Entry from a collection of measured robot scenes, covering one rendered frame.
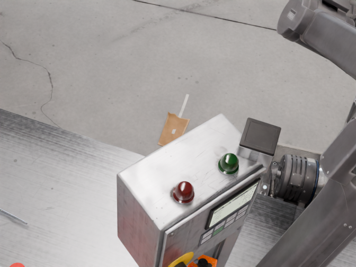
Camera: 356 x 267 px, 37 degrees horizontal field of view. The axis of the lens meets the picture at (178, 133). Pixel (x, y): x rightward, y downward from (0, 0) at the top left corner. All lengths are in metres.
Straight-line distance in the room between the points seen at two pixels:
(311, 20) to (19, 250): 0.84
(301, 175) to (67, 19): 1.56
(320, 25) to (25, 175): 0.86
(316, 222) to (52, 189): 0.88
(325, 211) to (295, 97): 2.14
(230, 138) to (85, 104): 1.91
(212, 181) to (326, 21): 0.32
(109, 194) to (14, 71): 1.47
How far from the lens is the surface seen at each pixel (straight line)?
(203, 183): 0.66
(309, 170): 2.00
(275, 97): 2.71
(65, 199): 1.37
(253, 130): 0.68
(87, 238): 1.33
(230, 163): 0.65
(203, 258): 0.91
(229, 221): 0.76
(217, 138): 0.70
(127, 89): 2.63
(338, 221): 0.62
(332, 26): 0.82
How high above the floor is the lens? 2.05
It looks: 55 degrees down
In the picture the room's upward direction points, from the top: 9 degrees clockwise
